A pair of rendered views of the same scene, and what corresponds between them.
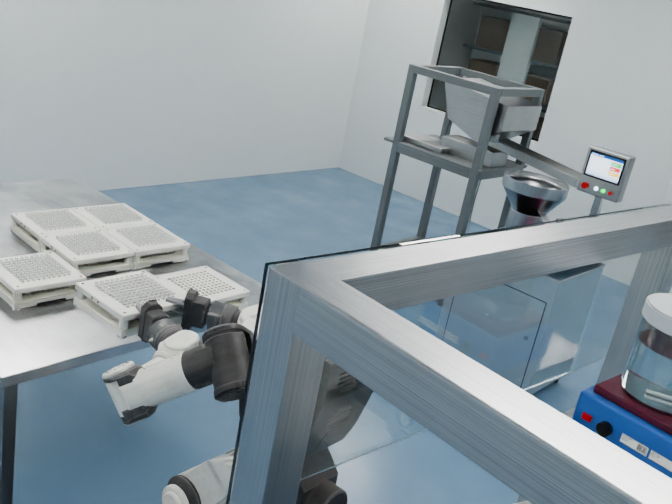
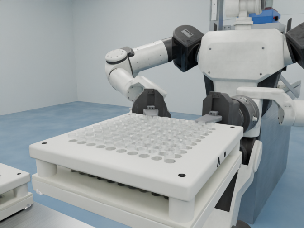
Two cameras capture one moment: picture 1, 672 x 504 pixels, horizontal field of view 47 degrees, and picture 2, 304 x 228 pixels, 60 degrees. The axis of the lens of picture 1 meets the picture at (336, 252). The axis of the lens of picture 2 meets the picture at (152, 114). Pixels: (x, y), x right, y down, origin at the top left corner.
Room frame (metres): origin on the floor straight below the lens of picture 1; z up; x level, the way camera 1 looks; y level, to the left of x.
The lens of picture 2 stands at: (2.12, 0.95, 1.15)
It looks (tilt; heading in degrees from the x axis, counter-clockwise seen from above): 12 degrees down; 262
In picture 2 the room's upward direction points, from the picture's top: straight up
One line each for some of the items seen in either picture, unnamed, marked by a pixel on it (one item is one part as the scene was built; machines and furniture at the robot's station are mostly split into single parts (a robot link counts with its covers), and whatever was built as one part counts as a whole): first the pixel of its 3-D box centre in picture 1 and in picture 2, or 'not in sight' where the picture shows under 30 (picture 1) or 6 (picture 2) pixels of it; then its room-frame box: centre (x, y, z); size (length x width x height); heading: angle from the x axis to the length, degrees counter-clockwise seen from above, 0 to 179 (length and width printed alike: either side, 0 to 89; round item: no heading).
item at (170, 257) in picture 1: (145, 250); not in sight; (2.81, 0.74, 0.86); 0.24 x 0.24 x 0.02; 49
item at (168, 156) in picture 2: not in sight; (169, 182); (2.06, 0.67, 1.01); 0.01 x 0.01 x 0.07
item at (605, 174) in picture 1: (594, 207); not in sight; (4.08, -1.31, 1.07); 0.23 x 0.10 x 0.62; 52
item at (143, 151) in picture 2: not in sight; (144, 176); (2.09, 0.65, 1.00); 0.01 x 0.01 x 0.07
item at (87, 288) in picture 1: (134, 294); (147, 140); (2.07, 0.56, 1.02); 0.25 x 0.24 x 0.02; 142
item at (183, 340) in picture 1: (177, 355); (263, 106); (1.75, 0.35, 1.03); 0.13 x 0.07 x 0.09; 159
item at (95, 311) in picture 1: (132, 308); (147, 168); (2.07, 0.56, 0.97); 0.24 x 0.24 x 0.02; 52
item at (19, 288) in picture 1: (34, 271); not in sight; (2.33, 0.97, 0.91); 0.25 x 0.24 x 0.02; 139
